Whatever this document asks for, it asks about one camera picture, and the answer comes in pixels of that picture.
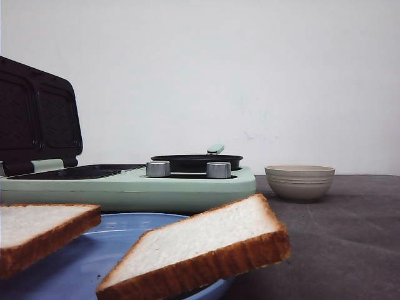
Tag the white bread slice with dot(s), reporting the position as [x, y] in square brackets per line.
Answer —
[197, 251]
[30, 232]

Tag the beige ribbed ceramic bowl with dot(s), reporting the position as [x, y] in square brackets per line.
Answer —
[300, 183]

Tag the breakfast maker hinged lid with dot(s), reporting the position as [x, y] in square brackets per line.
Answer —
[39, 119]

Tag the mint green breakfast maker base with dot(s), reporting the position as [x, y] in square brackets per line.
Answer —
[125, 188]

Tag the black round frying pan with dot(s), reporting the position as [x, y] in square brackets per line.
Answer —
[196, 163]

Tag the right silver control knob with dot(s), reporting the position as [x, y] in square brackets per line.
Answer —
[218, 170]

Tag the silver control knob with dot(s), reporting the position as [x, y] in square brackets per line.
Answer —
[218, 170]
[158, 169]

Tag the left silver control knob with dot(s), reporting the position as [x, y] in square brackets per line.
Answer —
[158, 169]

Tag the blue round plate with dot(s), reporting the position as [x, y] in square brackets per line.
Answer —
[75, 270]

